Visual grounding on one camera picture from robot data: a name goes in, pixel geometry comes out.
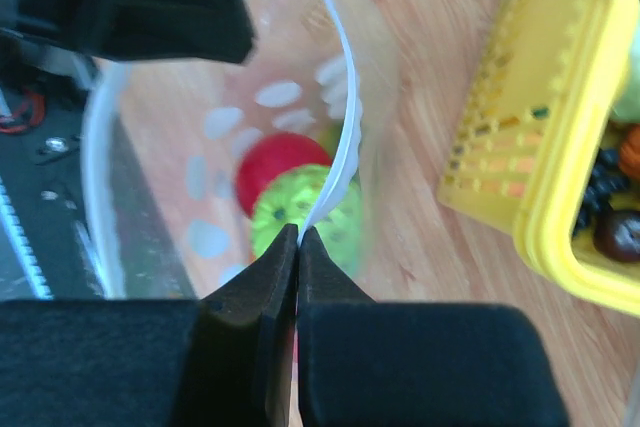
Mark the yellow plastic basket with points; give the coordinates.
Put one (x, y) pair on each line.
(536, 116)

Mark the pale green cabbage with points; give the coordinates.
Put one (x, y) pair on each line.
(626, 108)

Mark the red apple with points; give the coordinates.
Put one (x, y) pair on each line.
(270, 157)

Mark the dark grape bunch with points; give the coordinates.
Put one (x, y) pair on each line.
(605, 180)

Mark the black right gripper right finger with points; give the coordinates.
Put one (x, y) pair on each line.
(364, 362)

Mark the small orange pumpkin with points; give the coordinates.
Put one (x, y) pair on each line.
(629, 153)

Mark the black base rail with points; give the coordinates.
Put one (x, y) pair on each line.
(46, 249)

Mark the clear polka dot zip bag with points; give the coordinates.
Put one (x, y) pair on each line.
(161, 142)

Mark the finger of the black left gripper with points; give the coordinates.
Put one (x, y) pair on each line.
(138, 30)

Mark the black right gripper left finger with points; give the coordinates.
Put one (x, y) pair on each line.
(224, 360)

